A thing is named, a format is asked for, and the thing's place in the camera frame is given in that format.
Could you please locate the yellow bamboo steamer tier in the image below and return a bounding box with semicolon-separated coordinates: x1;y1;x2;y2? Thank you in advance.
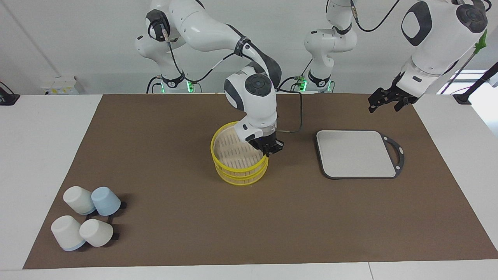
210;121;270;174
215;157;269;186

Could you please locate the white mesh steamer liner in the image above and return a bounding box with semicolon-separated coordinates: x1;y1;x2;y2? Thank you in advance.
214;125;266;166

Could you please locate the white cutting board grey rim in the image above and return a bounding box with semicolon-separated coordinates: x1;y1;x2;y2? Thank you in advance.
315;129;405;180

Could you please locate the brown table mat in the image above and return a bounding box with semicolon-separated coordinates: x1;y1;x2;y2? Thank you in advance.
23;93;498;270

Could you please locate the green tipped pole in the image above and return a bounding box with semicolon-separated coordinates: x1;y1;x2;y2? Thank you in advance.
440;29;488;95

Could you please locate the light blue plastic cup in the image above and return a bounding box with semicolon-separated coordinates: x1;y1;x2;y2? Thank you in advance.
91;187;121;217

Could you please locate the black cup rack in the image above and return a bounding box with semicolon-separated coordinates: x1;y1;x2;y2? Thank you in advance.
86;201;128;241

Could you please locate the white plastic cup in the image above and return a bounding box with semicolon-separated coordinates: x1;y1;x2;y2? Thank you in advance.
51;215;86;252
79;219;114;248
63;186;96;215

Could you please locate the black table clamp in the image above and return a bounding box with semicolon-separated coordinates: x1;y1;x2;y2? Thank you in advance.
0;82;20;106

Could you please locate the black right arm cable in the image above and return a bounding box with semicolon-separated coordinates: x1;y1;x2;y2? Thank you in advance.
165;23;303;134

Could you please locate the black arm base cable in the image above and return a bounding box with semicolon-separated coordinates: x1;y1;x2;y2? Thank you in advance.
277;58;312;93
146;75;162;94

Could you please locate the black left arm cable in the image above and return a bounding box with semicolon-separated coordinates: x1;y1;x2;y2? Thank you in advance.
349;0;491;33

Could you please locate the black camera stand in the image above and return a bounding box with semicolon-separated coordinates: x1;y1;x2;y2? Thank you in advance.
453;61;498;105

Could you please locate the white electrical wall box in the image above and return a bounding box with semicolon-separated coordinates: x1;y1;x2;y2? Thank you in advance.
41;76;79;95

